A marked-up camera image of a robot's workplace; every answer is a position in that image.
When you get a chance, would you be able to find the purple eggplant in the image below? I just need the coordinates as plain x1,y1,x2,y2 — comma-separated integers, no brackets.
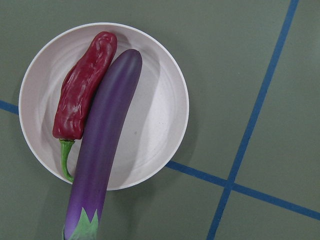
62,49,143,240

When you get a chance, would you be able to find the red chili pepper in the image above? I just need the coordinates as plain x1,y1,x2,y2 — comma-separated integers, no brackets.
52,31,118,182

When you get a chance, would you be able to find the pink plate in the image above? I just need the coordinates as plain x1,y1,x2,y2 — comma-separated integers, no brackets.
18,22,189,191

